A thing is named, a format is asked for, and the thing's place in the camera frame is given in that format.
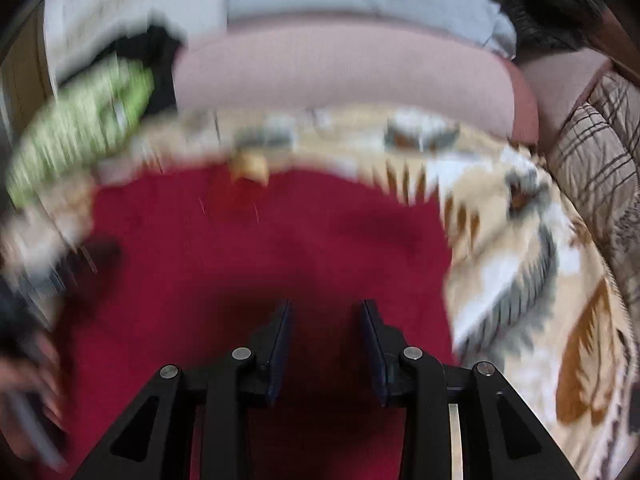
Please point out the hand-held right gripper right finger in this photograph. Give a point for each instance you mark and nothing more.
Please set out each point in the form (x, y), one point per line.
(374, 350)

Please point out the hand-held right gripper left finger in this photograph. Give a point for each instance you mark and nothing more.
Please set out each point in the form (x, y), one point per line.
(280, 350)

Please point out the red garment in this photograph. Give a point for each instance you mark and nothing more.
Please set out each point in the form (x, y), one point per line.
(260, 270)

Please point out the person's left hand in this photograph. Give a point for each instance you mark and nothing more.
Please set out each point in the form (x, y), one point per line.
(40, 375)

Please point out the leaf print beige blanket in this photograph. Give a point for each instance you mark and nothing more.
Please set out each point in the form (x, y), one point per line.
(515, 280)

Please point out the green patterned cloth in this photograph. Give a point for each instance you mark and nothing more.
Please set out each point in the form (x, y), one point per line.
(75, 125)

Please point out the pink pillow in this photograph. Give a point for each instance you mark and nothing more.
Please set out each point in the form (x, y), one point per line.
(340, 75)

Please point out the black cloth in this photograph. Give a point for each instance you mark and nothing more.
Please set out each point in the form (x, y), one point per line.
(157, 70)

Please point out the brown plaid quilt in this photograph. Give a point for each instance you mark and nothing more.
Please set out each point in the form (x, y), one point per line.
(597, 160)

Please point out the pale pink cloth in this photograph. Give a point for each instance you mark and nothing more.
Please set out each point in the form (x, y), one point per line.
(560, 90)

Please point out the dark fluffy cloth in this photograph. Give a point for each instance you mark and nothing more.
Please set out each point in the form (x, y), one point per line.
(540, 0)

